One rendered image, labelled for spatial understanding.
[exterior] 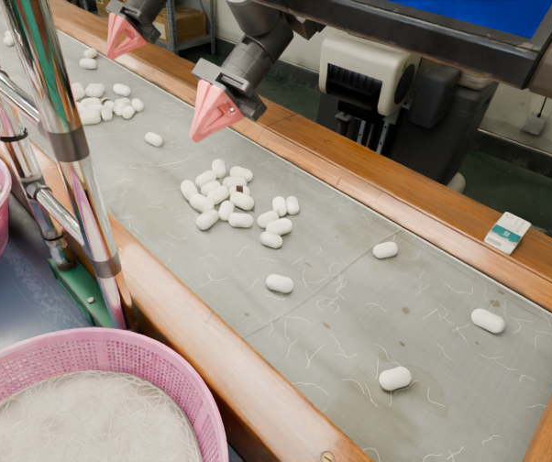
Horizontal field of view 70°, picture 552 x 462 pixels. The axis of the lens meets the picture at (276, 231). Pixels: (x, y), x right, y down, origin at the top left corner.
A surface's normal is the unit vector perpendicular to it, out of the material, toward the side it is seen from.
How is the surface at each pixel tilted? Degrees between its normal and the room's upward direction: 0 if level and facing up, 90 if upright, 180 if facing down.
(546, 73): 90
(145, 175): 0
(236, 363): 0
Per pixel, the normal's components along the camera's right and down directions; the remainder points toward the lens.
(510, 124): -0.61, 0.47
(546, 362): 0.07, -0.74
